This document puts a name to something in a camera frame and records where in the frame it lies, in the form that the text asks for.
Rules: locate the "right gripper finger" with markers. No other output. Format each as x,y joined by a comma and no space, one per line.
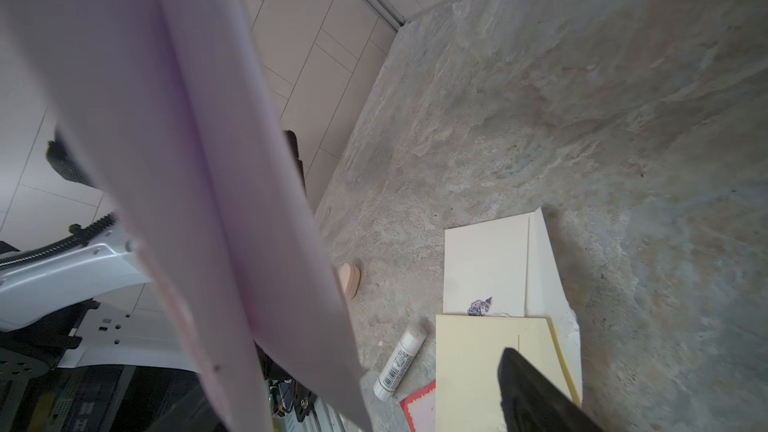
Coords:
530,402

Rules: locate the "yellow envelope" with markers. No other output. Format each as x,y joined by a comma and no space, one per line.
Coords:
468,353

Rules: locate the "white glue stick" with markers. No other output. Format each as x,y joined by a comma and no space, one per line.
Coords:
399,361

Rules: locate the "white letter paper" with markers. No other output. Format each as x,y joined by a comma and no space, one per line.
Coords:
165,105

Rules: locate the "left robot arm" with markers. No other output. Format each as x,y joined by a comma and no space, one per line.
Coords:
78,302

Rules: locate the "cream white envelope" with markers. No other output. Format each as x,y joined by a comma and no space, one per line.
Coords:
506,268

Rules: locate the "red bordered card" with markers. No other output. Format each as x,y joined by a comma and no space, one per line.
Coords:
419,409

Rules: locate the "pink oval eraser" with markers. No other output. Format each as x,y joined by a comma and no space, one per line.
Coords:
349,276

